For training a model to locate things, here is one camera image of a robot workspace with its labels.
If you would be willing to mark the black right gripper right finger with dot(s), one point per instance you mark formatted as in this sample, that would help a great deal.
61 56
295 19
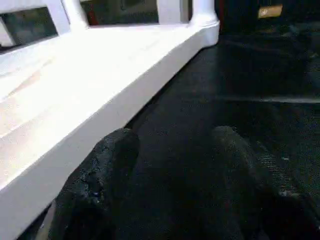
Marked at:
250 190

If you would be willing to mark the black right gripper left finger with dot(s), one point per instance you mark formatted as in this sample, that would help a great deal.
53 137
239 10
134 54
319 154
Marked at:
100 190

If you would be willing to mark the white plastic table top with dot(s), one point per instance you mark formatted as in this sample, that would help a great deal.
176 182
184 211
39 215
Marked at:
75 87

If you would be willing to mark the black table mat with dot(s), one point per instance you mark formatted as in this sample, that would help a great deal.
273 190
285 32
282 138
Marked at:
237 87

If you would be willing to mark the small beige label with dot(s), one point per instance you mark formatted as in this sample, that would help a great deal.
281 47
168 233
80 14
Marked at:
270 12

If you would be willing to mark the white glass-door cabinet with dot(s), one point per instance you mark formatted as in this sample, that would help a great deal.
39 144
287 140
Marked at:
172 11

